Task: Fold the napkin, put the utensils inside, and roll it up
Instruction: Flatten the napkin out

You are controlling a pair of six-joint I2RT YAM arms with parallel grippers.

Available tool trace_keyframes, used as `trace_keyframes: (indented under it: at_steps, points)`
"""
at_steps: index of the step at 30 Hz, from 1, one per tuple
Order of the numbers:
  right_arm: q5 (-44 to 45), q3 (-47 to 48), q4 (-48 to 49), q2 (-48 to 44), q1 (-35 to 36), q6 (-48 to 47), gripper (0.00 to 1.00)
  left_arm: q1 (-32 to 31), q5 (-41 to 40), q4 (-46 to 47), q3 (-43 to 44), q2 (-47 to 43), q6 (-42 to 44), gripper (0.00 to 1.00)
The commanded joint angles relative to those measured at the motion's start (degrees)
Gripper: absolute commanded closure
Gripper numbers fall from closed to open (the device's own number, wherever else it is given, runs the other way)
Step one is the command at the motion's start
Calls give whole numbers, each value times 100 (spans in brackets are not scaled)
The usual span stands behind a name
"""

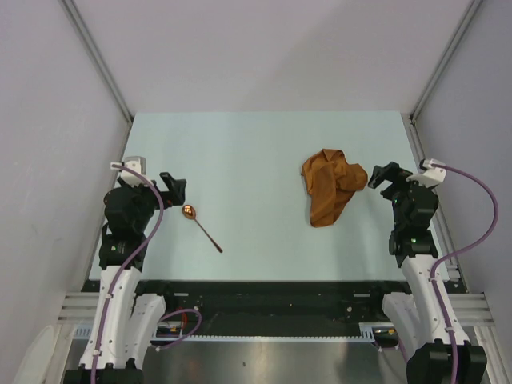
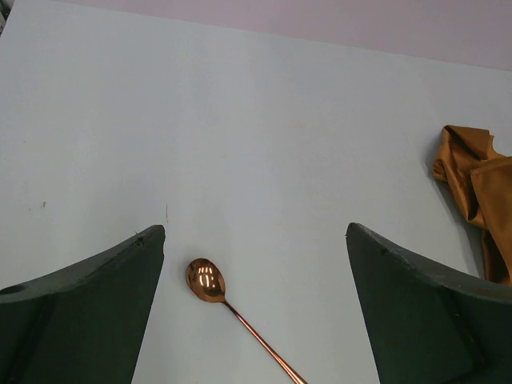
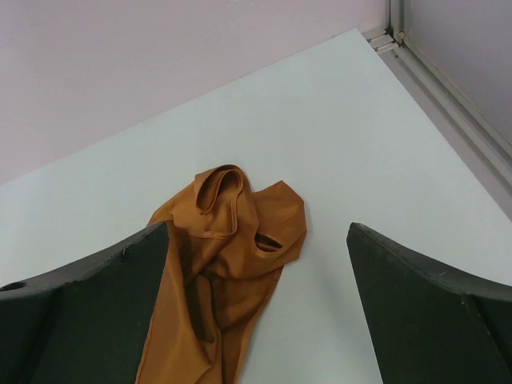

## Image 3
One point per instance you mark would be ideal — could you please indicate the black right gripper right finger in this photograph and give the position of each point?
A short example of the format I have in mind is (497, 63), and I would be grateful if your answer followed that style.
(429, 322)

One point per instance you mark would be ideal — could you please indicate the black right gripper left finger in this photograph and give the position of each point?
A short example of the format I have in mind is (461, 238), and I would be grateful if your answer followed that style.
(87, 321)

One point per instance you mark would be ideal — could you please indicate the aluminium frame rail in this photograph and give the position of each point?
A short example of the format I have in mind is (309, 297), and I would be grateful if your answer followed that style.
(438, 95)

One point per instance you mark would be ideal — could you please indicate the orange cloth napkin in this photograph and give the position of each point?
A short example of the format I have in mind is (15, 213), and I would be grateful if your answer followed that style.
(228, 245)

